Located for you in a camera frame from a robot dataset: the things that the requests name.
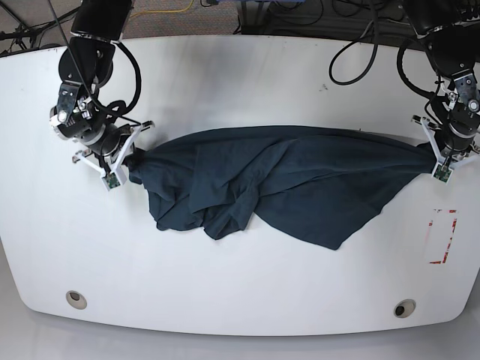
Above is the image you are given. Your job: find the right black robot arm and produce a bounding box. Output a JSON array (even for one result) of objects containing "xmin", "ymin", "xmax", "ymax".
[{"xmin": 49, "ymin": 1, "xmax": 154, "ymax": 191}]

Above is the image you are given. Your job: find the dark navy T-shirt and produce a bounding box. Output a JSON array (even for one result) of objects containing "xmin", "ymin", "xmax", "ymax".
[{"xmin": 128, "ymin": 126, "xmax": 436, "ymax": 250}]

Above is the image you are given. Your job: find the right table cable grommet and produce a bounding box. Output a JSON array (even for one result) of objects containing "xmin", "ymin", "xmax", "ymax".
[{"xmin": 393, "ymin": 299, "xmax": 416, "ymax": 319}]

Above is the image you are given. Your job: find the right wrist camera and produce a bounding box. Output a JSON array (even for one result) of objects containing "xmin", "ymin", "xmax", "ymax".
[{"xmin": 100, "ymin": 171, "xmax": 127, "ymax": 191}]

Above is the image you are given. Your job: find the red tape rectangle marking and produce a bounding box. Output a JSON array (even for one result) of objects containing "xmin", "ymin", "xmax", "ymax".
[{"xmin": 424, "ymin": 209, "xmax": 458, "ymax": 265}]

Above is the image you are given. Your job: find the yellow cable on floor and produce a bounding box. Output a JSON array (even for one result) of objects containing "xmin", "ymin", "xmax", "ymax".
[{"xmin": 133, "ymin": 0, "xmax": 196, "ymax": 18}]

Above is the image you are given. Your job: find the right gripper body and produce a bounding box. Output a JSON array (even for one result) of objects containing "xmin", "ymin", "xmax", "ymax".
[{"xmin": 72, "ymin": 121, "xmax": 155, "ymax": 180}]

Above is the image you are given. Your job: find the black tripod stand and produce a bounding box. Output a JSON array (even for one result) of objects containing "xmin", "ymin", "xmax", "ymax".
[{"xmin": 1, "ymin": 1, "xmax": 80, "ymax": 56}]

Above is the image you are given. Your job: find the table cable grommet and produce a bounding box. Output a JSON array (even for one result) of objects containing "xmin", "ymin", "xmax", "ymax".
[
  {"xmin": 393, "ymin": 299, "xmax": 416, "ymax": 319},
  {"xmin": 66, "ymin": 291, "xmax": 87, "ymax": 311}
]

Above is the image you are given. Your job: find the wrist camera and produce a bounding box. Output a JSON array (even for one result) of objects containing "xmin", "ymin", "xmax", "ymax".
[
  {"xmin": 100, "ymin": 171, "xmax": 127, "ymax": 191},
  {"xmin": 432, "ymin": 163, "xmax": 454, "ymax": 184}
]

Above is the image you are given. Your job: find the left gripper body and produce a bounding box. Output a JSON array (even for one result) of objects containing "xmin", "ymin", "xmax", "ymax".
[{"xmin": 412, "ymin": 115, "xmax": 479, "ymax": 171}]

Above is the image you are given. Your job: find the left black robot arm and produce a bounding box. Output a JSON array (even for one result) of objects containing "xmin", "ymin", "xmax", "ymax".
[{"xmin": 397, "ymin": 1, "xmax": 479, "ymax": 182}]

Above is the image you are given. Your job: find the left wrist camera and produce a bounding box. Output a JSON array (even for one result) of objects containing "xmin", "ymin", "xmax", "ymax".
[{"xmin": 432, "ymin": 163, "xmax": 454, "ymax": 184}]

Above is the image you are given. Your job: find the left table cable grommet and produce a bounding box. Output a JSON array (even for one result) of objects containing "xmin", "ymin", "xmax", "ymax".
[{"xmin": 66, "ymin": 291, "xmax": 87, "ymax": 311}]

